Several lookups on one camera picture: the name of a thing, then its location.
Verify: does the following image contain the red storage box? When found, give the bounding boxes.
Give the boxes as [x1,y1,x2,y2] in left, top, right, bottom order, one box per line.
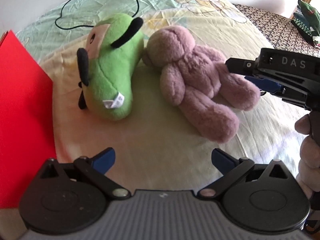
[1,30,56,209]

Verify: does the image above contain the pink plush teddy bear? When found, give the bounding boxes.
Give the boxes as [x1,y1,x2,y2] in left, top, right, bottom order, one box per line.
[143,25,260,143]

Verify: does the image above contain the person's right hand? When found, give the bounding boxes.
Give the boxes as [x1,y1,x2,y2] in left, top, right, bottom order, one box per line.
[295,115,319,199]

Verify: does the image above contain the patterned brown stool cover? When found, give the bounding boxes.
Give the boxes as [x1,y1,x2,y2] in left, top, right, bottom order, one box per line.
[235,4,319,57]

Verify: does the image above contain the green plush toy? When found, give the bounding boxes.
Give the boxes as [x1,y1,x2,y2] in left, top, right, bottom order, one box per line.
[76,13,144,121]

